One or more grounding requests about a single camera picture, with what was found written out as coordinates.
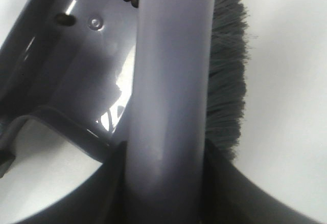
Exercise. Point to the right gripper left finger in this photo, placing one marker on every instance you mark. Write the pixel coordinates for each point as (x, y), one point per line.
(94, 201)

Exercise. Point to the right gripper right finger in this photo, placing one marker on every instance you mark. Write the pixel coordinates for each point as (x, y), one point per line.
(230, 197)

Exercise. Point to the grey plastic dustpan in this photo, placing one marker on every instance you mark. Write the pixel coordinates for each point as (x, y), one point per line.
(75, 80)

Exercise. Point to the grey hand brush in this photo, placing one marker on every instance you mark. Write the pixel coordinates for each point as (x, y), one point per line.
(188, 95)

